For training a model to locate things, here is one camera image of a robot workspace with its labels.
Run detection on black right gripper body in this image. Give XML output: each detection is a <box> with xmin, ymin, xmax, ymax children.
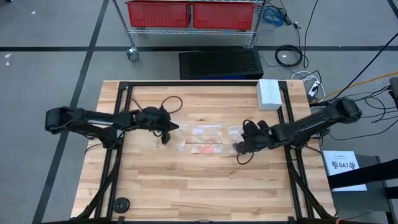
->
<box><xmin>233</xmin><ymin>119</ymin><xmax>273</xmax><ymax>156</ymax></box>

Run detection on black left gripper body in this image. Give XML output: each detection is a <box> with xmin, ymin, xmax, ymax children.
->
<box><xmin>149</xmin><ymin>106</ymin><xmax>172</xmax><ymax>146</ymax></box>

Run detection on clear plastic zip bag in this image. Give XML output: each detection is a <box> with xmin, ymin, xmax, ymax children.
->
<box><xmin>190</xmin><ymin>124</ymin><xmax>224</xmax><ymax>155</ymax></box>
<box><xmin>154</xmin><ymin>123</ymin><xmax>189</xmax><ymax>152</ymax></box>
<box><xmin>228</xmin><ymin>125</ymin><xmax>246</xmax><ymax>156</ymax></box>

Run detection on clear bag with orange cable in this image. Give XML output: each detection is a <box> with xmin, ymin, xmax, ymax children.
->
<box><xmin>195</xmin><ymin>141</ymin><xmax>218</xmax><ymax>153</ymax></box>

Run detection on orange clips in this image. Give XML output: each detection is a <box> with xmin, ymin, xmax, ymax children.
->
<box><xmin>198</xmin><ymin>142</ymin><xmax>222</xmax><ymax>154</ymax></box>

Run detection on white cardboard box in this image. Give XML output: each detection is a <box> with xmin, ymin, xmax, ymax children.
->
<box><xmin>256</xmin><ymin>78</ymin><xmax>283</xmax><ymax>111</ymax></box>

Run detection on white power strip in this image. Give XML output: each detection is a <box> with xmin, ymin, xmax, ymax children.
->
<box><xmin>307</xmin><ymin>80</ymin><xmax>321</xmax><ymax>97</ymax></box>

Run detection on black round disc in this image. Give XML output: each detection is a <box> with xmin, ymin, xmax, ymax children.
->
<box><xmin>112</xmin><ymin>197</ymin><xmax>131</xmax><ymax>214</ymax></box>

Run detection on white printed paper sheet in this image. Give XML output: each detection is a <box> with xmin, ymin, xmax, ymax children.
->
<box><xmin>322</xmin><ymin>150</ymin><xmax>368</xmax><ymax>192</ymax></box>

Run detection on red plastic bin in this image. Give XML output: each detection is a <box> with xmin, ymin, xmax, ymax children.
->
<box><xmin>126</xmin><ymin>1</ymin><xmax>191</xmax><ymax>28</ymax></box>
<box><xmin>192</xmin><ymin>1</ymin><xmax>256</xmax><ymax>31</ymax></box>

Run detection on black beam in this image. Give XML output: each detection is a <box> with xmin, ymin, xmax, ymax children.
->
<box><xmin>327</xmin><ymin>159</ymin><xmax>398</xmax><ymax>190</ymax></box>

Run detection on black power adapter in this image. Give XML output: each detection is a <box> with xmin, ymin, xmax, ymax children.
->
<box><xmin>281</xmin><ymin>8</ymin><xmax>293</xmax><ymax>26</ymax></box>

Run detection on grey metal stand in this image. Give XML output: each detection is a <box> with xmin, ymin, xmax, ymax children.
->
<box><xmin>329</xmin><ymin>154</ymin><xmax>391</xmax><ymax>224</ymax></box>

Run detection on black aluminium table frame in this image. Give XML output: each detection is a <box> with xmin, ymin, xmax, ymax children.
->
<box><xmin>74</xmin><ymin>80</ymin><xmax>336</xmax><ymax>224</ymax></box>

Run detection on white cable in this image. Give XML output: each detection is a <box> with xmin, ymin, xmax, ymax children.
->
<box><xmin>291</xmin><ymin>70</ymin><xmax>326</xmax><ymax>99</ymax></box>

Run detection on black coiled cable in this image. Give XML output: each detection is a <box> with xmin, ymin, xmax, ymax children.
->
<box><xmin>275</xmin><ymin>44</ymin><xmax>304</xmax><ymax>68</ymax></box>

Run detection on chrome wire shelf cart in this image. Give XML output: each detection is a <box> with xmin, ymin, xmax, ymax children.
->
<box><xmin>111</xmin><ymin>0</ymin><xmax>268</xmax><ymax>62</ymax></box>

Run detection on long black cable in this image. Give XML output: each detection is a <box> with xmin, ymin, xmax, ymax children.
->
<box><xmin>325</xmin><ymin>40</ymin><xmax>398</xmax><ymax>103</ymax></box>
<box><xmin>303</xmin><ymin>0</ymin><xmax>320</xmax><ymax>69</ymax></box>

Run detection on blue coiled cable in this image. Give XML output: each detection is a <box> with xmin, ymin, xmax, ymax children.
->
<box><xmin>261</xmin><ymin>6</ymin><xmax>285</xmax><ymax>27</ymax></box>

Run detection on yellow cable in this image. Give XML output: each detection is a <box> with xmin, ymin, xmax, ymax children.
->
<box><xmin>310</xmin><ymin>70</ymin><xmax>398</xmax><ymax>104</ymax></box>

